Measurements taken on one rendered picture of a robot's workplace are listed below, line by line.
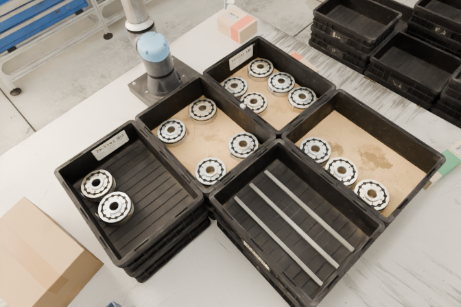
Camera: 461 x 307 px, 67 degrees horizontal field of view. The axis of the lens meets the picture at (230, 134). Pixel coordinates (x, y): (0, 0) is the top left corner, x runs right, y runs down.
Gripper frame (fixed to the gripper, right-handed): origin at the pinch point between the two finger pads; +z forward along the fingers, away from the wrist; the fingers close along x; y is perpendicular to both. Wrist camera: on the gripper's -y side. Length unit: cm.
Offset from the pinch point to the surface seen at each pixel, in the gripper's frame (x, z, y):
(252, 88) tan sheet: -32, 4, 40
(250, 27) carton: 1.0, 11.3, 8.1
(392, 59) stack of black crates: 68, 49, 58
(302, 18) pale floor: 107, 87, -34
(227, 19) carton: -3.1, 9.8, -3.3
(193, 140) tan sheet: -64, 4, 42
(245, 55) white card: -24.5, -1.7, 29.6
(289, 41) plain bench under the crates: 11.4, 17.1, 24.8
